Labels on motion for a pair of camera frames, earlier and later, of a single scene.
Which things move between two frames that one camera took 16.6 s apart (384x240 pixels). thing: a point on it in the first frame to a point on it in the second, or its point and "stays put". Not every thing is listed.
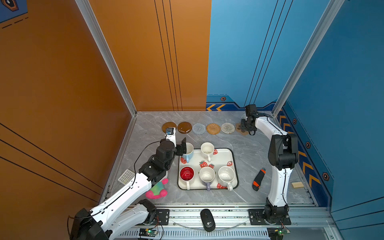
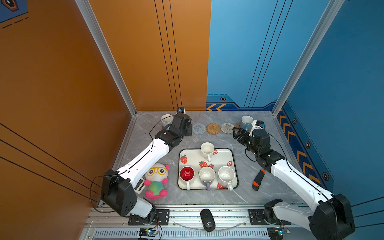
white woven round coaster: x=228 y=128 stays put
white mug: x=207 y=149 stays put
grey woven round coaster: x=198 y=128 stays put
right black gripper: x=242 y=126 to x=244 y=133
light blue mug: x=189 y=151 to x=167 y=119
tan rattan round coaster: x=213 y=128 stays put
